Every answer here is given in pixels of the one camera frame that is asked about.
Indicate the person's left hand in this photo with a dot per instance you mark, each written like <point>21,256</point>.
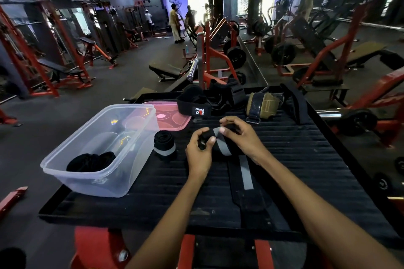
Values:
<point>199,158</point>

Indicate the person's right hand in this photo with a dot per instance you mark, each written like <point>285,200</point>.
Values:
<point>246,141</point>

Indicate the clear plastic container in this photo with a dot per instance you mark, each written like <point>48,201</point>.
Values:
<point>94,186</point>

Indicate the person's right forearm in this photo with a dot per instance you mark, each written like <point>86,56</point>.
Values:
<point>322,218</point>

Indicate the person's left forearm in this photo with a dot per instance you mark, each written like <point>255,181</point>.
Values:
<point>164,231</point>

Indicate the pink plastic lid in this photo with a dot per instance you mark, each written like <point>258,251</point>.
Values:
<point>173,116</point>

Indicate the black ribbed platform tray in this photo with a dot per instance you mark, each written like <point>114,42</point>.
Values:
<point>315,158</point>

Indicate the black weight plate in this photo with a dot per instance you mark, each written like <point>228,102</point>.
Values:
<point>236,57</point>

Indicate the chrome barbell sleeve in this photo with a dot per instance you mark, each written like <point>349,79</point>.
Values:
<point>192,69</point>

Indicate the black low bench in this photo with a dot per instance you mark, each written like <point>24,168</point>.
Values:
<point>164,70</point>

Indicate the red plate-loaded machine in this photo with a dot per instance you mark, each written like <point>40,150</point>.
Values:
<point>206,54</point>

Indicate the black weight stack machine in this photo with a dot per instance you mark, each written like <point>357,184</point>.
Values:
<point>109,30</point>

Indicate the red incline bench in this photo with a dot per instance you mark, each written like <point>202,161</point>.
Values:
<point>86,41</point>

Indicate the red power rack with bench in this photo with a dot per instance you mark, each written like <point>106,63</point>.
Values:
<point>55,65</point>

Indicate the large wall mirror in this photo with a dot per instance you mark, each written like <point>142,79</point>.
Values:
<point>363,41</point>

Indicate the red floor bench frame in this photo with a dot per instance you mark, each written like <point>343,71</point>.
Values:
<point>12,198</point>

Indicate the red squat rack frame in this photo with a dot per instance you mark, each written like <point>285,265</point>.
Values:
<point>9,120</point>

